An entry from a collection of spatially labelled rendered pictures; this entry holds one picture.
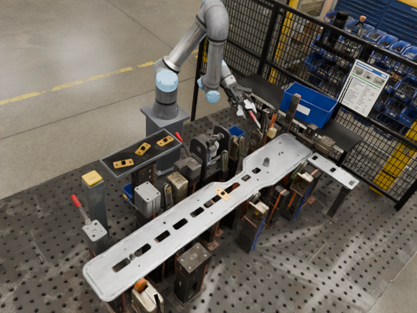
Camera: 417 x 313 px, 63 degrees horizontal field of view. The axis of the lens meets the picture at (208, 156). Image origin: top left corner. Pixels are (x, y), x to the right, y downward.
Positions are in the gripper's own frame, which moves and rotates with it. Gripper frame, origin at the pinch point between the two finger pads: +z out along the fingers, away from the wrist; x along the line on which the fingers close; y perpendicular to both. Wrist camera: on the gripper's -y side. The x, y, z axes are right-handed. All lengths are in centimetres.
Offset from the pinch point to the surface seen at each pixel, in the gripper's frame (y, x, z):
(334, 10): -192, -28, -52
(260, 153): 8.2, -1.5, 22.0
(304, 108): -35.6, 6.1, 13.5
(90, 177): 96, -2, -9
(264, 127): 1.4, 4.8, 10.2
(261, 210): 43, 17, 43
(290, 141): -14.8, 0.9, 25.7
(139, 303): 109, 17, 41
